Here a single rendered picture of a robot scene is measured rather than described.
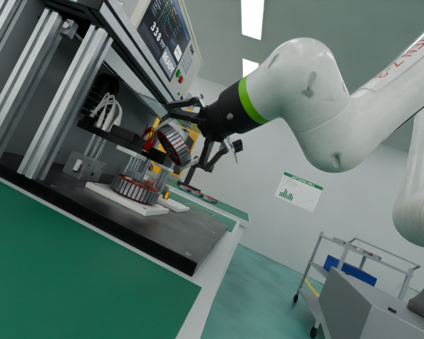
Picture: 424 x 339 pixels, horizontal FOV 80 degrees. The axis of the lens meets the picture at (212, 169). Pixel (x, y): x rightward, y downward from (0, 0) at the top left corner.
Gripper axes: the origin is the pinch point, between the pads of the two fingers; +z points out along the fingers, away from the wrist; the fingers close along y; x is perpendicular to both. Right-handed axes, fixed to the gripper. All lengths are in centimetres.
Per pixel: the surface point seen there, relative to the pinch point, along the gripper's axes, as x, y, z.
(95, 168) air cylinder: 14.8, 5.4, 12.7
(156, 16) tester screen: -11.5, 28.9, -6.6
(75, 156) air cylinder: 17.3, 10.0, 12.1
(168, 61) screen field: -18.9, 21.7, 4.2
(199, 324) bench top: 32.9, -14.7, -27.8
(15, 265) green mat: 40.2, 0.0, -22.2
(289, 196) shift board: -411, -246, 250
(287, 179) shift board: -431, -215, 246
